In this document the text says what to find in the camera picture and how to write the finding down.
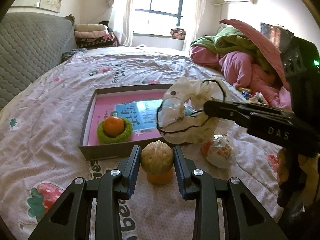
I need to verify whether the pink folded blanket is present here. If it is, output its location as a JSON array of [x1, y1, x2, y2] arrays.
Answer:
[[75, 30, 109, 38]]

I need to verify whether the person's right hand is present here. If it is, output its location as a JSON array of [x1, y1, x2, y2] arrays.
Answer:
[[277, 148, 290, 189]]

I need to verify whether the white red patterned scrunchie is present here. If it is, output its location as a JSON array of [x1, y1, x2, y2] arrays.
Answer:
[[254, 92, 270, 105]]

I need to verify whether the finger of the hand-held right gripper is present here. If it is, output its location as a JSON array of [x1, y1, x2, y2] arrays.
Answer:
[[204, 101, 293, 119], [204, 108, 250, 128]]

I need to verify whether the orange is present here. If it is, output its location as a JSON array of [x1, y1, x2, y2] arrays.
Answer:
[[103, 117, 125, 138]]

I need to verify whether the pink printed bedsheet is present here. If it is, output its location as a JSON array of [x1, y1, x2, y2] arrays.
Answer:
[[0, 45, 295, 240]]

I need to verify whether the salmon quilted cover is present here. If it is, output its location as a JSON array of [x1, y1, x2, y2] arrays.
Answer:
[[219, 19, 292, 92]]

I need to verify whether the toy egg with blue half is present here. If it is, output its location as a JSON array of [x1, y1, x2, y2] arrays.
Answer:
[[201, 134, 237, 168]]

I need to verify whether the dark patterned folded quilt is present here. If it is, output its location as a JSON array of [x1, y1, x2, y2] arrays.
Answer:
[[76, 35, 118, 48]]

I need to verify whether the pink patterned bag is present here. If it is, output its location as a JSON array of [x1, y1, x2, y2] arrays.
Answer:
[[170, 27, 187, 38]]

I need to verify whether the green fuzzy scrunchie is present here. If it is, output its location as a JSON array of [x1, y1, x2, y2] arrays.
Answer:
[[97, 117, 133, 145]]

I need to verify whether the plastic bag with black string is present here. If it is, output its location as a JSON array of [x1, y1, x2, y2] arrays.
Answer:
[[157, 77, 235, 145]]

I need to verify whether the toy egg with orange half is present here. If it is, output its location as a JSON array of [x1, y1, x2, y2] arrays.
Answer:
[[140, 141, 175, 185]]

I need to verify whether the grey cardboard box tray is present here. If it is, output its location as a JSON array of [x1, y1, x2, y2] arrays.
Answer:
[[78, 83, 175, 161]]

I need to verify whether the green blanket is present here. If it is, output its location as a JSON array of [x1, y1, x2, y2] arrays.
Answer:
[[190, 27, 275, 73]]

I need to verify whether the pink book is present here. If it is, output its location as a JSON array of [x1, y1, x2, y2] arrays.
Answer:
[[86, 91, 173, 145]]

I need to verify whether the dark blue patterned cloth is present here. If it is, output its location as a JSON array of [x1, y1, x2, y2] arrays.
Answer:
[[62, 48, 87, 62]]

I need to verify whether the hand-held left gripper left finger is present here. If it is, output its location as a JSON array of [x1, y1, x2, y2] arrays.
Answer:
[[27, 145, 142, 240]]

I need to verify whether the grey quilted headboard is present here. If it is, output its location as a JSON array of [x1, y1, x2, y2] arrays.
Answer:
[[0, 12, 77, 110]]

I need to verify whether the window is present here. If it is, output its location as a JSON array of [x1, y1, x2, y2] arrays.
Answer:
[[135, 0, 188, 37]]

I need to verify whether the white curtain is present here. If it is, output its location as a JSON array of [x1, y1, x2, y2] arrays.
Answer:
[[109, 0, 137, 47], [184, 0, 209, 52]]

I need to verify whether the dark framed picture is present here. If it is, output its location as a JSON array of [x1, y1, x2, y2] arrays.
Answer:
[[260, 22, 292, 53]]

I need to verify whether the magenta blanket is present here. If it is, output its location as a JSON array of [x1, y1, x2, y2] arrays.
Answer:
[[189, 45, 294, 110]]

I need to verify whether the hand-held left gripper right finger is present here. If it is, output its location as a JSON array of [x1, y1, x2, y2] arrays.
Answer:
[[173, 146, 288, 240]]

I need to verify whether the cream folded blanket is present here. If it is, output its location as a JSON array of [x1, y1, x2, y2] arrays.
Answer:
[[74, 24, 108, 32]]

